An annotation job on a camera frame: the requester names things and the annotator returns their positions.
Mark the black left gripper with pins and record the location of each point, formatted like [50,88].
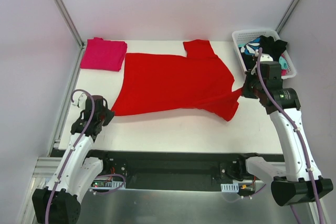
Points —
[105,115]

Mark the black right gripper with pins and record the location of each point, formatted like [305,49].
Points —
[248,89]

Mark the white plastic laundry basket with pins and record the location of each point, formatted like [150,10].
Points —
[248,41]

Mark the red t shirt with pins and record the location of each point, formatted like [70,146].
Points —
[155,83]

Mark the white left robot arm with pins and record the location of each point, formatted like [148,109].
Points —
[60,199]

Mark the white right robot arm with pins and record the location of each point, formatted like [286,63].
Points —
[302,181]

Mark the folded magenta t shirt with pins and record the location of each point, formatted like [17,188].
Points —
[103,54]

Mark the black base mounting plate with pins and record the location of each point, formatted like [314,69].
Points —
[174,171]

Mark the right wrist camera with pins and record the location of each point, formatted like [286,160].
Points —
[264,57]

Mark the left white cable duct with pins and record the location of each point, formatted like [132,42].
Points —
[98,184]

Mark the white cable duct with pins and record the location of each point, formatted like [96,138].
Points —
[230,188]
[98,184]

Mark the aluminium rail left side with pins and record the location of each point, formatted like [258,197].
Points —
[46,166]

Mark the right white cable duct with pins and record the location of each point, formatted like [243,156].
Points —
[230,188]

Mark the left aluminium frame post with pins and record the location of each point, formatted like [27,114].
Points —
[69,22]

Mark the aluminium frame post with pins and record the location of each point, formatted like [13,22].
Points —
[294,1]
[69,22]

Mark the right aluminium frame post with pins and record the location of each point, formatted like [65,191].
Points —
[294,1]

